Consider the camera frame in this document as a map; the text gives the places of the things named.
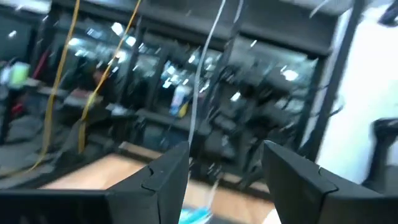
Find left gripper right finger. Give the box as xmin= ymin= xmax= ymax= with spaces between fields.
xmin=262 ymin=139 xmax=398 ymax=224

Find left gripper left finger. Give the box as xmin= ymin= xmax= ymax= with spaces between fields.
xmin=0 ymin=141 xmax=190 ymax=224

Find blue wrapped granola bar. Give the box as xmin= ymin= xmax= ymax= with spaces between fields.
xmin=178 ymin=205 xmax=214 ymax=224

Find blue yellow bottle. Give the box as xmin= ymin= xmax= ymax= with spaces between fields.
xmin=169 ymin=83 xmax=192 ymax=119

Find pale green container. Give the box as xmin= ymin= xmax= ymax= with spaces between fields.
xmin=0 ymin=60 xmax=32 ymax=91

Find dark shelving unit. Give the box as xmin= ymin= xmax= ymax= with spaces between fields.
xmin=0 ymin=0 xmax=343 ymax=187

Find black upright frame post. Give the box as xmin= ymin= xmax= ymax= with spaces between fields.
xmin=306 ymin=0 xmax=366 ymax=161

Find yellow cable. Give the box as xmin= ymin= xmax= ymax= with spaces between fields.
xmin=29 ymin=0 xmax=81 ymax=172
xmin=77 ymin=0 xmax=142 ymax=154

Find white cable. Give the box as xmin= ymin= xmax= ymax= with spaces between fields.
xmin=187 ymin=0 xmax=227 ymax=147

